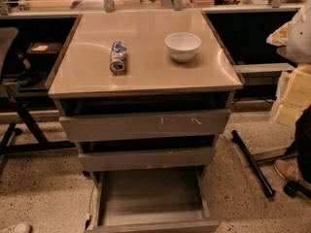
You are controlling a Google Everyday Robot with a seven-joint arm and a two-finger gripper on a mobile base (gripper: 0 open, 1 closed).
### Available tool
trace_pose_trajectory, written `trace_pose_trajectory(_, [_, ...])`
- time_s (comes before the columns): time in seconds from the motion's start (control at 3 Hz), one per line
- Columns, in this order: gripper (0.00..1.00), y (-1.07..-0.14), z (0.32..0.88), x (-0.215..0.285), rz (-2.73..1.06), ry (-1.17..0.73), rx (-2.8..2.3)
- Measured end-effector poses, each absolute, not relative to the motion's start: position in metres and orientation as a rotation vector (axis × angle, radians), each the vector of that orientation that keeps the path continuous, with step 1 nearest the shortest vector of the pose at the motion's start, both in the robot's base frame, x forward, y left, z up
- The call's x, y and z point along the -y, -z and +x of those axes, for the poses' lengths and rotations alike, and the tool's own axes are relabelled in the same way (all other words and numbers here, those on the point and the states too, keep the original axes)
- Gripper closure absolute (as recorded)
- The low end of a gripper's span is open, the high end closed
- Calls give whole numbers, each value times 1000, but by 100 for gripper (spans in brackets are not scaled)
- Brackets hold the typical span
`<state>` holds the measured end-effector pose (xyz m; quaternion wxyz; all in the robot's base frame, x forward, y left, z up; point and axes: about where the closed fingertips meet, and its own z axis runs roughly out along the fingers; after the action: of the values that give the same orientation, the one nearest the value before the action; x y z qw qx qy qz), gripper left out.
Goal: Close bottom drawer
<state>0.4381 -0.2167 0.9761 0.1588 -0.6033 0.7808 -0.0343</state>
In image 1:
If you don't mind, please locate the grey bottom drawer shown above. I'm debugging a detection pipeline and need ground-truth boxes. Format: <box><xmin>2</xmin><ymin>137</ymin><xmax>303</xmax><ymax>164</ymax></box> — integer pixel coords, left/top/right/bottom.
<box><xmin>85</xmin><ymin>167</ymin><xmax>220</xmax><ymax>233</ymax></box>

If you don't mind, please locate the grey drawer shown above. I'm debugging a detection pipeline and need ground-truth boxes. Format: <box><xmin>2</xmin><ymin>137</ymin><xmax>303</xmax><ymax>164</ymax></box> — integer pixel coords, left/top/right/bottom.
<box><xmin>59</xmin><ymin>109</ymin><xmax>230</xmax><ymax>142</ymax></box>
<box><xmin>79</xmin><ymin>135</ymin><xmax>216</xmax><ymax>172</ymax></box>
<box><xmin>85</xmin><ymin>167</ymin><xmax>220</xmax><ymax>233</ymax></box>

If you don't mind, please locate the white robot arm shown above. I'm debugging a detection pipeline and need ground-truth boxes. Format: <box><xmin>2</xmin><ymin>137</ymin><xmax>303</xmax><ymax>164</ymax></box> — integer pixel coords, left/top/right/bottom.
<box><xmin>266</xmin><ymin>1</ymin><xmax>311</xmax><ymax>125</ymax></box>

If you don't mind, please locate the grey top drawer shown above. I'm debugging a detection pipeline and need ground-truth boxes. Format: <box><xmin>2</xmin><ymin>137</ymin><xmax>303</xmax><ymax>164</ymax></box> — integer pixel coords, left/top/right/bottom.
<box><xmin>59</xmin><ymin>109</ymin><xmax>230</xmax><ymax>142</ymax></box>

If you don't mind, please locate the grey drawer cabinet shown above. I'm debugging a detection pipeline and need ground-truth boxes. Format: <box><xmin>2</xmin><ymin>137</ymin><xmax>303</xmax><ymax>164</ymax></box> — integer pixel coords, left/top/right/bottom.
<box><xmin>45</xmin><ymin>9</ymin><xmax>246</xmax><ymax>186</ymax></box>

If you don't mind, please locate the grey middle drawer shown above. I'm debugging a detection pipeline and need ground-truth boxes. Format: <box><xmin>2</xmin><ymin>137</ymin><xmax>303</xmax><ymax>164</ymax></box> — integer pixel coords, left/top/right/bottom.
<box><xmin>79</xmin><ymin>135</ymin><xmax>216</xmax><ymax>172</ymax></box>

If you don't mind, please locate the blue white drink can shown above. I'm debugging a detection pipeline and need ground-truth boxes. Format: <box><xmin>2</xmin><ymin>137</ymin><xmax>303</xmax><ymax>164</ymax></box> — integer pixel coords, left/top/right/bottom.
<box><xmin>110</xmin><ymin>41</ymin><xmax>126</xmax><ymax>75</ymax></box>

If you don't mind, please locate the white ceramic bowl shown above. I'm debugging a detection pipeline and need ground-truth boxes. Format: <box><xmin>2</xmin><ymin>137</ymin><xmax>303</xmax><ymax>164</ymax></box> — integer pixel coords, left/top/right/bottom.
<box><xmin>164</xmin><ymin>32</ymin><xmax>201</xmax><ymax>62</ymax></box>

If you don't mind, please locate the black metal floor bar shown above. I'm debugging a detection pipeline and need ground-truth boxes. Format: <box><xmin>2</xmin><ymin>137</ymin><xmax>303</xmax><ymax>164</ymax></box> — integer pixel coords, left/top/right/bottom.
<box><xmin>231</xmin><ymin>130</ymin><xmax>275</xmax><ymax>197</ymax></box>

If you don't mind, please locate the black box with label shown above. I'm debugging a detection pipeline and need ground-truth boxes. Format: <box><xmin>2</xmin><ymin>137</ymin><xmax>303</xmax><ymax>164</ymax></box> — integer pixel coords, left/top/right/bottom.
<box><xmin>26</xmin><ymin>42</ymin><xmax>63</xmax><ymax>71</ymax></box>

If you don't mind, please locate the brown shoe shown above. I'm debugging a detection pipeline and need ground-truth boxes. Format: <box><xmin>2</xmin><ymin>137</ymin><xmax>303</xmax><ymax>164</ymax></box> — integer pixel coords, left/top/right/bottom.
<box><xmin>274</xmin><ymin>159</ymin><xmax>311</xmax><ymax>190</ymax></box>

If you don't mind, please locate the white sneaker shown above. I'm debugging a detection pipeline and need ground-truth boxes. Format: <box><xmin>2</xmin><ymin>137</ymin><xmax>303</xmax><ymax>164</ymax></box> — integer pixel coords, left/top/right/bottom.
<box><xmin>0</xmin><ymin>222</ymin><xmax>32</xmax><ymax>233</ymax></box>

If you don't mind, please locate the white floor cable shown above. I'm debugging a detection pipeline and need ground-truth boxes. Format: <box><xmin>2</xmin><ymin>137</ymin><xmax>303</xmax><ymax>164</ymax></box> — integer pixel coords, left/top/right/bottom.
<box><xmin>85</xmin><ymin>185</ymin><xmax>97</xmax><ymax>231</ymax></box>

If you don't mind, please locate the black table frame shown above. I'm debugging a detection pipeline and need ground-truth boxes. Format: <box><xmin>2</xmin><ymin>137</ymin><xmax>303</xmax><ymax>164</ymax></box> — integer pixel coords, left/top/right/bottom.
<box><xmin>0</xmin><ymin>83</ymin><xmax>75</xmax><ymax>169</ymax></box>

